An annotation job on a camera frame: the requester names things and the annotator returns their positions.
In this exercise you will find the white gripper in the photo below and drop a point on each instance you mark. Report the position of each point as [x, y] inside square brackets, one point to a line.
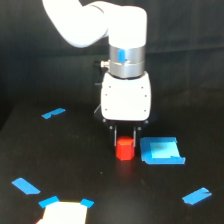
[125, 100]

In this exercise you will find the blue tape on paper right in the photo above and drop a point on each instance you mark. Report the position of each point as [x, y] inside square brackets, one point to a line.
[87, 203]

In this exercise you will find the white paper sheet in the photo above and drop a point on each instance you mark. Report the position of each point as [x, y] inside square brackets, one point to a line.
[64, 213]

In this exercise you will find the blue tape on paper left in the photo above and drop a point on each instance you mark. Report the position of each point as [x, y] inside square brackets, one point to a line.
[48, 201]

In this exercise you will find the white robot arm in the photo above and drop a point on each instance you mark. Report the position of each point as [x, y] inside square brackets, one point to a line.
[125, 28]

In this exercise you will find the blue tape strip far left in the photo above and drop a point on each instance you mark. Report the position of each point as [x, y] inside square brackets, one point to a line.
[53, 113]

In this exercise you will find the blue tape on paper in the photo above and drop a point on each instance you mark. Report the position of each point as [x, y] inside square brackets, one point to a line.
[48, 201]
[87, 203]

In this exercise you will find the light blue taped paper square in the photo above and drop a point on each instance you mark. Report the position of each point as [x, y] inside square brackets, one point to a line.
[160, 151]

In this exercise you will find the blue tape strip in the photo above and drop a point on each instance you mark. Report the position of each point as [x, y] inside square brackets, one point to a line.
[25, 186]
[53, 113]
[196, 196]

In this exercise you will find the blue tape strip near left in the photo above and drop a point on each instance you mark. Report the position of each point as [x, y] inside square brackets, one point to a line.
[25, 186]

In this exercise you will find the blue tape strip near right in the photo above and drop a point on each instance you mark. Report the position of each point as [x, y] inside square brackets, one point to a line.
[196, 196]

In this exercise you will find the red hexagonal block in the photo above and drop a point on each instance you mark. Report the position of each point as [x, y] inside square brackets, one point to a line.
[125, 148]

